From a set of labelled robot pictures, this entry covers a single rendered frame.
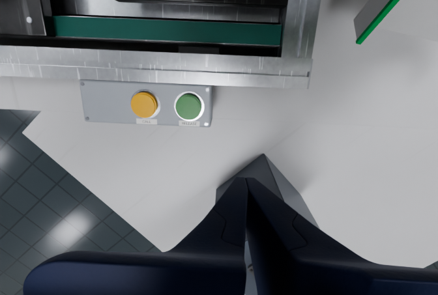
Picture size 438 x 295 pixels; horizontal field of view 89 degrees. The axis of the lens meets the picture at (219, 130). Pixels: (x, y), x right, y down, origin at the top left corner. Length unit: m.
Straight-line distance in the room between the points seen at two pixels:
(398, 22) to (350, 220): 0.44
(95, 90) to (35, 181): 1.62
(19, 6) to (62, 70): 0.09
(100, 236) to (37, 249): 0.53
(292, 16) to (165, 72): 0.20
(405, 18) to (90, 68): 0.43
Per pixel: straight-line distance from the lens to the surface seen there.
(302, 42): 0.37
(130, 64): 0.39
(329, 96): 0.50
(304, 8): 0.38
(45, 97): 0.59
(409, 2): 0.37
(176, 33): 0.37
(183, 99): 0.35
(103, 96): 0.40
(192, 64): 0.35
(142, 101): 0.37
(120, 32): 0.40
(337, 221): 0.64
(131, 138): 0.52
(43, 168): 1.91
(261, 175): 0.43
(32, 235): 2.30
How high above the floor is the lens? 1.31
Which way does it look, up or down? 72 degrees down
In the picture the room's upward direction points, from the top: 175 degrees counter-clockwise
